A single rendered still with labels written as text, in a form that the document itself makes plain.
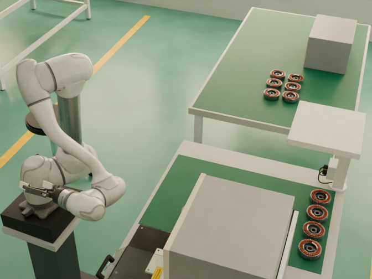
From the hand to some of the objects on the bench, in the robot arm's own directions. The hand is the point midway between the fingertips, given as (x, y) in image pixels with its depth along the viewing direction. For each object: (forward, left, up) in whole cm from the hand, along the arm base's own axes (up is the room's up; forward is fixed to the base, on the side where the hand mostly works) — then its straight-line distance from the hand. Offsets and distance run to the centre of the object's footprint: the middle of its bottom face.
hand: (32, 184), depth 236 cm
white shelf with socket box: (+93, +111, -44) cm, 151 cm away
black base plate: (+61, +9, -42) cm, 75 cm away
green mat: (+66, +77, -42) cm, 110 cm away
